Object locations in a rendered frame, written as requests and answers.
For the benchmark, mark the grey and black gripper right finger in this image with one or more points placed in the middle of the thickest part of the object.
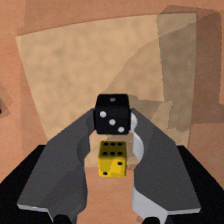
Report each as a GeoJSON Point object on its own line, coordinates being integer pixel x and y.
{"type": "Point", "coordinates": [169, 182]}

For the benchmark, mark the black die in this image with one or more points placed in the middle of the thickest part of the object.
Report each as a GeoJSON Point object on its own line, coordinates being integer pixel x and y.
{"type": "Point", "coordinates": [112, 114]}

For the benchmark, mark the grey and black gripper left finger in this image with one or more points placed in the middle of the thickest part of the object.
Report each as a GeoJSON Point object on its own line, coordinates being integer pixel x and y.
{"type": "Point", "coordinates": [51, 179]}

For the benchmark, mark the tan mat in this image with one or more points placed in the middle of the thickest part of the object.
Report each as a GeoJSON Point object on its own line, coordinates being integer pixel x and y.
{"type": "Point", "coordinates": [151, 58]}

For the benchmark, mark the yellow die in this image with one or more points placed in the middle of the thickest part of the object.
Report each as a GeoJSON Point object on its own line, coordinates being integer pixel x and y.
{"type": "Point", "coordinates": [112, 159]}

